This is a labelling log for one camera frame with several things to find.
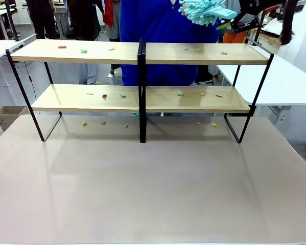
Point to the bystander in black clothes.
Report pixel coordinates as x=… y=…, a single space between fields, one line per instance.
x=43 y=18

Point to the bystander in dark jacket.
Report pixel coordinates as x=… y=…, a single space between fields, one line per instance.
x=83 y=20

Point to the grey background table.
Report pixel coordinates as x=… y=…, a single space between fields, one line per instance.
x=62 y=20

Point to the cardboard box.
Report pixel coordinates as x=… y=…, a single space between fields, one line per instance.
x=9 y=117

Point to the person in blue sweater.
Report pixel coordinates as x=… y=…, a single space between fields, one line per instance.
x=155 y=23

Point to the red jacket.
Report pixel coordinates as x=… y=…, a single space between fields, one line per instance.
x=108 y=12

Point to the person's left hand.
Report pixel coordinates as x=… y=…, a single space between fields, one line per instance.
x=182 y=9

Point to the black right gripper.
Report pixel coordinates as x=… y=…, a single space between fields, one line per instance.
x=262 y=6

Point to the large teal microfiber duster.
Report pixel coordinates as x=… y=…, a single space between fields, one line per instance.
x=201 y=12

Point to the wooden shelf unit black frame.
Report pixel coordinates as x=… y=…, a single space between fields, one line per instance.
x=209 y=54
x=73 y=52

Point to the orange trousers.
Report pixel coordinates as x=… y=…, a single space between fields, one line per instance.
x=233 y=37

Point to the large white table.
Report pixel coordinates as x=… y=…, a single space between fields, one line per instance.
x=283 y=79

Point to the white side table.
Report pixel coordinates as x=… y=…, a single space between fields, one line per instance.
x=2 y=48

